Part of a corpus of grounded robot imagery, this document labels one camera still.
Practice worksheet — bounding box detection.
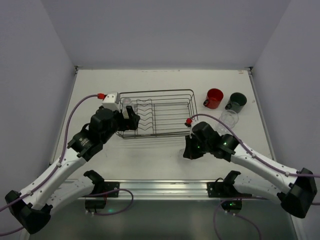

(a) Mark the clear small glass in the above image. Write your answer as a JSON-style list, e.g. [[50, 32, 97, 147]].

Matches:
[[178, 148, 185, 155], [122, 97, 133, 111]]

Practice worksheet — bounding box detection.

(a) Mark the red mug black handle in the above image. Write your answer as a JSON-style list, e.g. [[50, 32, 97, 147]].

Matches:
[[203, 88, 224, 110]]

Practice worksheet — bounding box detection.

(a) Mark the grey-green mug black handle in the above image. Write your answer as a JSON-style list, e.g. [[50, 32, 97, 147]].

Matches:
[[224, 92, 247, 114]]

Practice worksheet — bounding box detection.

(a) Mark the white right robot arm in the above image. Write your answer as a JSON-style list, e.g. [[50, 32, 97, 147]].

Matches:
[[183, 118, 318, 219]]

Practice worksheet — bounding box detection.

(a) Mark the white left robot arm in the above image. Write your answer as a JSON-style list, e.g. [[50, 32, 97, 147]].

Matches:
[[5, 106, 140, 234]]

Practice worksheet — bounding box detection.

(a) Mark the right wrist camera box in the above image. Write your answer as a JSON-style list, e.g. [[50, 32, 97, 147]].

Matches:
[[189, 125, 195, 139]]

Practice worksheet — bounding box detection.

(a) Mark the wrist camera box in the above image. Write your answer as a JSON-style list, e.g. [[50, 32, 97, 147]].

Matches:
[[102, 92, 120, 112], [189, 125, 195, 139]]

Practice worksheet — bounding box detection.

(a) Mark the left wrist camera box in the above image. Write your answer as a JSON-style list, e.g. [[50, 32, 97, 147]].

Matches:
[[102, 92, 120, 112]]

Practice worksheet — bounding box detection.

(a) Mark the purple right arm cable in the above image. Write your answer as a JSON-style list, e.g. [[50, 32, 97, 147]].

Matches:
[[184, 113, 320, 178]]

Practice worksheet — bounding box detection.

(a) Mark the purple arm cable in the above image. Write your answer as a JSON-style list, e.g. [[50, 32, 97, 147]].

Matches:
[[184, 113, 320, 178], [0, 92, 106, 236]]

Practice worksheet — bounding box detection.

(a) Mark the dark wire dish rack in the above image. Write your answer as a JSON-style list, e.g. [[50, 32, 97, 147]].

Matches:
[[116, 89, 198, 139]]

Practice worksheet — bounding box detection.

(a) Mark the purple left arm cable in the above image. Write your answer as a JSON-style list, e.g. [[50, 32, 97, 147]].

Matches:
[[0, 92, 106, 236]]

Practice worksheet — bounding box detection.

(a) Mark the aluminium table edge rail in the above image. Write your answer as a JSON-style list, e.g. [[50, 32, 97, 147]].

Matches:
[[74, 178, 268, 201]]

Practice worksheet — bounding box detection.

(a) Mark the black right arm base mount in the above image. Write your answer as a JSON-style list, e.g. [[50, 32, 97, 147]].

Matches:
[[206, 170, 263, 240]]

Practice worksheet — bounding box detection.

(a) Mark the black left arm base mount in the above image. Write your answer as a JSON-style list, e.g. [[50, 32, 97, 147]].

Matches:
[[83, 170, 134, 217]]

